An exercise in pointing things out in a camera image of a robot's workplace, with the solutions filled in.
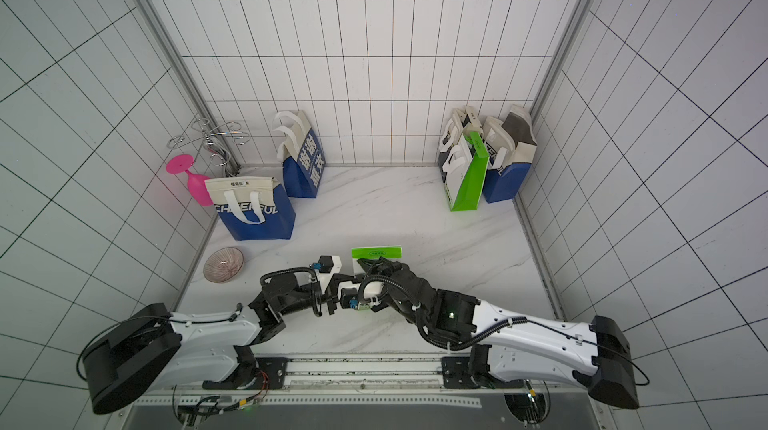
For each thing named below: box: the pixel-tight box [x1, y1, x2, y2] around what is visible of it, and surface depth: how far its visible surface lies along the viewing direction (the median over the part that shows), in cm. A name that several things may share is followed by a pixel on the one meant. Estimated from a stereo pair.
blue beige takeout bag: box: [482, 104, 538, 204], surface depth 99 cm
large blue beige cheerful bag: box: [204, 176, 296, 241], surface depth 87 cm
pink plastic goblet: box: [166, 154, 214, 207], surface depth 85 cm
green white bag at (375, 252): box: [351, 246, 403, 269], surface depth 68 cm
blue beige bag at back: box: [273, 110, 326, 199], surface depth 101 cm
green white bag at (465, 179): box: [443, 131, 489, 212], surface depth 94 cm
